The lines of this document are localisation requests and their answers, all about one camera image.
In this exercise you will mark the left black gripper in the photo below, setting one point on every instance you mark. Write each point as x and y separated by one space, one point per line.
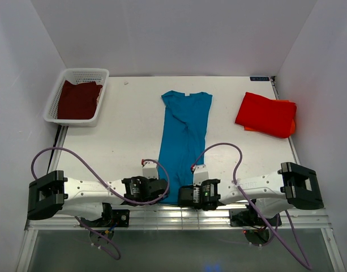
142 179

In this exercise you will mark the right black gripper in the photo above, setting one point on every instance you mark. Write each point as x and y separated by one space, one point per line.
192 186

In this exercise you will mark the blue t shirt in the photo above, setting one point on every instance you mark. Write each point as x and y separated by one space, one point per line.
183 137

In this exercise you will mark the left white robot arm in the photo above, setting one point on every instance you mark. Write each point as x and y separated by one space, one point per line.
55 193

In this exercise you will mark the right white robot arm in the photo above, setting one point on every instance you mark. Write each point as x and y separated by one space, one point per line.
291 186

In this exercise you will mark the red folded t shirt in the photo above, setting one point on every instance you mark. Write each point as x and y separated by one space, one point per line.
268 114

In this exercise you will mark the dark red t shirt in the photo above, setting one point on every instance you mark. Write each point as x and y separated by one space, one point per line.
78 101

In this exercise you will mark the white plastic basket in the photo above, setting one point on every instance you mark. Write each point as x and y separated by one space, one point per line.
76 76

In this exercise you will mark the orange folded t shirt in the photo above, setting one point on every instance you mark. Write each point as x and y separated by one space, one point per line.
292 124

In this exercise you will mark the blue label sticker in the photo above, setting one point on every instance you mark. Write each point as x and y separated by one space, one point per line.
259 79

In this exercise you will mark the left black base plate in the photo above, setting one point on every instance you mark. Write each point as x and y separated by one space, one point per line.
119 218

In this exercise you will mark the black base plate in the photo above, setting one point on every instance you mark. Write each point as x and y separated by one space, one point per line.
245 218
119 218

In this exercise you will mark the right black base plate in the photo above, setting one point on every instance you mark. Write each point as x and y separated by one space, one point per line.
245 218

